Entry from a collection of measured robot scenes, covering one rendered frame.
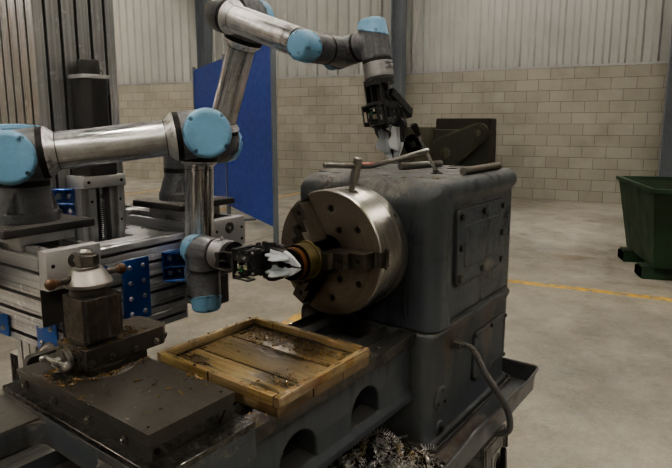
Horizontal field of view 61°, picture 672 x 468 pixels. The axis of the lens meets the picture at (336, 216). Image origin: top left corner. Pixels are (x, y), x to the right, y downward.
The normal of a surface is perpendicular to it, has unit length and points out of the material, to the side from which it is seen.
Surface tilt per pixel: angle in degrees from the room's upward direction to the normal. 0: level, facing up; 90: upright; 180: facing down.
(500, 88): 90
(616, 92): 90
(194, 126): 89
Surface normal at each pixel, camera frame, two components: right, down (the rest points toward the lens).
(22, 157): 0.22, 0.17
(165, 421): 0.00, -0.99
